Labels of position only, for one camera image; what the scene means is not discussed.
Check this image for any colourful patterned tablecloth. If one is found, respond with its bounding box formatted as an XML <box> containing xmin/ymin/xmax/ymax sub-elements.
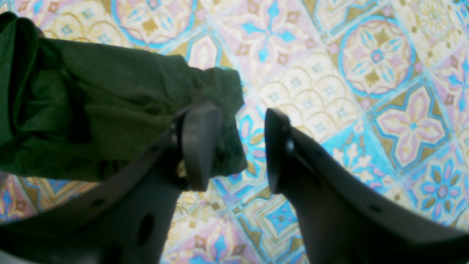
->
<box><xmin>1</xmin><ymin>0</ymin><xmax>468</xmax><ymax>264</ymax></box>

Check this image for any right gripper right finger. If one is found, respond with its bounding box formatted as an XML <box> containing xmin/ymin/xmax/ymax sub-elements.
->
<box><xmin>265</xmin><ymin>109</ymin><xmax>469</xmax><ymax>264</ymax></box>

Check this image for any dark green long-sleeve shirt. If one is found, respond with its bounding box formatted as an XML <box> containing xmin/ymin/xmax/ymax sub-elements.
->
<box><xmin>0</xmin><ymin>12</ymin><xmax>247</xmax><ymax>182</ymax></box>

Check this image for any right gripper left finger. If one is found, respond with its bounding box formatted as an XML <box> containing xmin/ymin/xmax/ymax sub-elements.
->
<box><xmin>1</xmin><ymin>102</ymin><xmax>222</xmax><ymax>264</ymax></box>

